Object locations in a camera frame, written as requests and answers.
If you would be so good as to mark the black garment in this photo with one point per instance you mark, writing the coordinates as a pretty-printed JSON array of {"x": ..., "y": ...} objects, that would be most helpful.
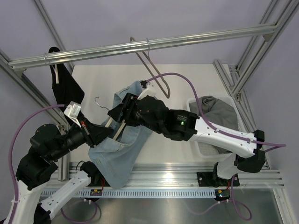
[{"x": 68, "y": 89}]

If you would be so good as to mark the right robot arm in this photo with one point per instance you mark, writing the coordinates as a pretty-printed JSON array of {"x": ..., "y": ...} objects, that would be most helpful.
[{"x": 181, "y": 125}]

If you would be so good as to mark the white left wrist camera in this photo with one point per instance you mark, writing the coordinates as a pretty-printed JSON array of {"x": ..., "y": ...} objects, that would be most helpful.
[{"x": 72, "y": 111}]

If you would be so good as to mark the white plastic basket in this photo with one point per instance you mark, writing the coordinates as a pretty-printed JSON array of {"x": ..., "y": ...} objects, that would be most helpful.
[{"x": 210, "y": 149}]

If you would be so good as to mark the light blue denim skirt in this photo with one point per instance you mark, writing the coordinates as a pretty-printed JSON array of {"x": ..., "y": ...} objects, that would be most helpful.
[{"x": 115, "y": 159}]

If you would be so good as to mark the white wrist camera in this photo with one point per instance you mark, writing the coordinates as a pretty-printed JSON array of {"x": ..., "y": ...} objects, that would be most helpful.
[
  {"x": 72, "y": 111},
  {"x": 148, "y": 89}
]

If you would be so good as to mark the cream hanger of black garment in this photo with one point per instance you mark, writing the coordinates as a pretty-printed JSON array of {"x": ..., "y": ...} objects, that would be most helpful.
[{"x": 55, "y": 68}]

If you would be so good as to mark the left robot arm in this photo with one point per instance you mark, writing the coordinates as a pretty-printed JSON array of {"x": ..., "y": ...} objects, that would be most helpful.
[{"x": 36, "y": 168}]

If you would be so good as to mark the grey skirt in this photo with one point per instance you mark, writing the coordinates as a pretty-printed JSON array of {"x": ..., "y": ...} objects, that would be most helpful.
[{"x": 215, "y": 109}]

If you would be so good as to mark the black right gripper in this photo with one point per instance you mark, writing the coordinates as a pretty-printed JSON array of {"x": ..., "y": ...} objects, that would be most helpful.
[{"x": 120, "y": 113}]

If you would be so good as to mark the aluminium frame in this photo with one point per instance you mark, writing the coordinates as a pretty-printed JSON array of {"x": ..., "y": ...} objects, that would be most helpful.
[{"x": 214, "y": 46}]

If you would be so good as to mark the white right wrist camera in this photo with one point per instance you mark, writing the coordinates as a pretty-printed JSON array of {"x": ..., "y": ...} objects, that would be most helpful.
[{"x": 148, "y": 89}]

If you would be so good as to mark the grey hanger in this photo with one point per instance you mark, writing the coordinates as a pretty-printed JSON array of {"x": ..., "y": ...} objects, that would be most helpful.
[{"x": 154, "y": 72}]

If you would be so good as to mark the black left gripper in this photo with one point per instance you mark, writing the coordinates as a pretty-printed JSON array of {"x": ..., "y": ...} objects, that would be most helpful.
[{"x": 99, "y": 133}]

